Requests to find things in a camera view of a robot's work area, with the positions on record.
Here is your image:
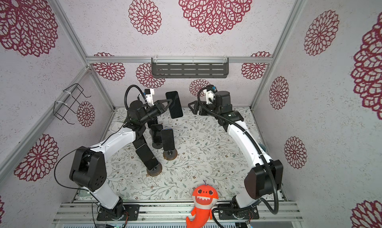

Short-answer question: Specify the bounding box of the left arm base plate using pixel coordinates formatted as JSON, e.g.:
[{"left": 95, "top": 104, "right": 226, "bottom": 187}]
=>
[{"left": 96, "top": 204, "right": 140, "bottom": 221}]

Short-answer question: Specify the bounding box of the red shark plush toy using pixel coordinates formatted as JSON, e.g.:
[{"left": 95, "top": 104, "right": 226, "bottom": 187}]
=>
[{"left": 186, "top": 183, "right": 219, "bottom": 228}]

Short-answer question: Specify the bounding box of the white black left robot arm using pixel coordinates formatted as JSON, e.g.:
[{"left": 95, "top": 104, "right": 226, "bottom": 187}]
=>
[{"left": 69, "top": 99, "right": 173, "bottom": 219}]

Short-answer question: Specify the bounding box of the teal ceramic cup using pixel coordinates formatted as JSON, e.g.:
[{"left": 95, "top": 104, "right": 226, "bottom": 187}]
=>
[{"left": 259, "top": 143, "right": 267, "bottom": 153}]

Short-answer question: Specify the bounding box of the grey wall shelf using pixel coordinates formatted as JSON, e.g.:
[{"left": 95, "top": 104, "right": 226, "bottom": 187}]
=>
[{"left": 151, "top": 57, "right": 229, "bottom": 79}]

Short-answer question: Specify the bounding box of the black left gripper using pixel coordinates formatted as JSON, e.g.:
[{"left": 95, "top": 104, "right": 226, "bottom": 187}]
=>
[{"left": 141, "top": 99, "right": 173, "bottom": 124}]

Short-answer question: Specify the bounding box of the phone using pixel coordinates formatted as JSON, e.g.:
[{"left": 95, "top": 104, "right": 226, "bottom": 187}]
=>
[
  {"left": 161, "top": 128, "right": 175, "bottom": 151},
  {"left": 136, "top": 143, "right": 159, "bottom": 170},
  {"left": 150, "top": 124, "right": 163, "bottom": 144},
  {"left": 132, "top": 136, "right": 147, "bottom": 150}
]

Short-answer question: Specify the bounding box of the middle round stand base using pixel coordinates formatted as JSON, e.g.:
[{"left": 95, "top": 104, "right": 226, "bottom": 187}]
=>
[{"left": 163, "top": 149, "right": 178, "bottom": 161}]

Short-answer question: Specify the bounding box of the black smartphone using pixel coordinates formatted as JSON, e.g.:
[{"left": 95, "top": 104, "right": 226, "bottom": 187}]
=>
[{"left": 166, "top": 91, "right": 183, "bottom": 119}]

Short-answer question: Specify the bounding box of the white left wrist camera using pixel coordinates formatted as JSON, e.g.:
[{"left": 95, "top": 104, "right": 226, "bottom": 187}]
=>
[{"left": 144, "top": 89, "right": 155, "bottom": 106}]

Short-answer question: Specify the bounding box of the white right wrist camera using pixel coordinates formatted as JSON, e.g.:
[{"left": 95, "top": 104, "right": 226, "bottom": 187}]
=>
[{"left": 203, "top": 85, "right": 217, "bottom": 105}]

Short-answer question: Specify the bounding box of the black wire wall rack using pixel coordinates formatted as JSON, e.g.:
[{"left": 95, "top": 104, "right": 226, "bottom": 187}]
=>
[{"left": 53, "top": 83, "right": 91, "bottom": 125}]

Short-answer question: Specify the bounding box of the round stand base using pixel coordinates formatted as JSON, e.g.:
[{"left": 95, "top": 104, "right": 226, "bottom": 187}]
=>
[
  {"left": 163, "top": 149, "right": 178, "bottom": 161},
  {"left": 147, "top": 163, "right": 163, "bottom": 177}
]

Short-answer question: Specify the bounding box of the front round stand base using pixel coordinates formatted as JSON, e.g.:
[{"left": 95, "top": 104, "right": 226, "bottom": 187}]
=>
[{"left": 147, "top": 163, "right": 163, "bottom": 177}]

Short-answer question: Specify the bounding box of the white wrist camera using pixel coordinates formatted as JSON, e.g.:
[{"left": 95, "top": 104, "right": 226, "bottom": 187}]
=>
[
  {"left": 203, "top": 85, "right": 217, "bottom": 105},
  {"left": 144, "top": 89, "right": 155, "bottom": 106}
]

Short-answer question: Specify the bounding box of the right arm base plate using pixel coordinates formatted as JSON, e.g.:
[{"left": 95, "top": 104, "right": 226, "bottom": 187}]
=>
[{"left": 217, "top": 204, "right": 260, "bottom": 221}]

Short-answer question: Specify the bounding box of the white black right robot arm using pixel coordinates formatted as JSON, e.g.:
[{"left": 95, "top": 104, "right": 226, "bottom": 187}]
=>
[{"left": 189, "top": 85, "right": 284, "bottom": 214}]

